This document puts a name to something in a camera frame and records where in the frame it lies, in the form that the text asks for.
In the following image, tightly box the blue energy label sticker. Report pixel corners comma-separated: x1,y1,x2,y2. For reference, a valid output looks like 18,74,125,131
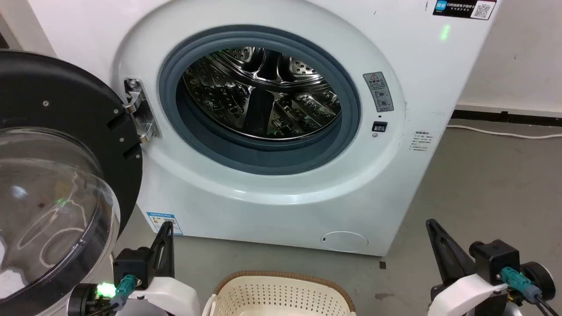
146,212,184,236

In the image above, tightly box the teal plug right gripper cable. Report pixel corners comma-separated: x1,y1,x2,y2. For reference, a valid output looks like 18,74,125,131
497,266,562,316

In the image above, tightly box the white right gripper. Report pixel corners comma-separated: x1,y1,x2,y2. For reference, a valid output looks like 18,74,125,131
425,219,511,316

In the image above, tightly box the round filter cover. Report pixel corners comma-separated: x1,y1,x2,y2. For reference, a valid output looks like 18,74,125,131
320,231,369,253

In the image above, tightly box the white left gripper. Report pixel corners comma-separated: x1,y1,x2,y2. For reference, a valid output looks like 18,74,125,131
118,221,201,316

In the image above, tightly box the stainless steel drum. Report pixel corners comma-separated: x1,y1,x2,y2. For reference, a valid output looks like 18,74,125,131
182,47,342,141

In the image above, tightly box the metal door hinge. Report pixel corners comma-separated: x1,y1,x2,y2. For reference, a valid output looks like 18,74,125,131
124,78,161,144

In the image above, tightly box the teal plug left gripper cable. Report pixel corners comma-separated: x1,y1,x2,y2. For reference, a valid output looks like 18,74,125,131
90,274,137,316

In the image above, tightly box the grey warning sticker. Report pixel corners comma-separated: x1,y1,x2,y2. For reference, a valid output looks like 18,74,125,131
363,72,394,113

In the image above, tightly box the white front-load washing machine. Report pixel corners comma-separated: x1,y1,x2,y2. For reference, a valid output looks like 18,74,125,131
27,0,502,257

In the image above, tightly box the black QR code sticker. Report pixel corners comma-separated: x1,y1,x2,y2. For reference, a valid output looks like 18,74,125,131
432,0,497,21

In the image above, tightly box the teal plug gripper cable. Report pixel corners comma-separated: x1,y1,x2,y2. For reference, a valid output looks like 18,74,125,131
90,274,137,316
497,266,562,316

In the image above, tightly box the grey rubber door gasket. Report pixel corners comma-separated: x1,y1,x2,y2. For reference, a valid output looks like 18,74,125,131
158,25,362,176

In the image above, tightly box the black washer door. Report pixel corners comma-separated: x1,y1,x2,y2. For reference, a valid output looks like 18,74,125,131
0,50,144,316

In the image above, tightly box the white floor cable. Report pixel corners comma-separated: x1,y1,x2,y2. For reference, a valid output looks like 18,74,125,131
447,125,562,140

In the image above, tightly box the cream plastic laundry basket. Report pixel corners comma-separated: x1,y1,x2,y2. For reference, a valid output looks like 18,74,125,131
202,270,357,316

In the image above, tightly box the black baseboard strip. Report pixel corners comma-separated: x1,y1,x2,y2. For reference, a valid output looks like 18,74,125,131
451,109,562,128

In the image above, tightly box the small text sticker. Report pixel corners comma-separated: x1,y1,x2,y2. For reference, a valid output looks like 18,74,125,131
410,130,432,152

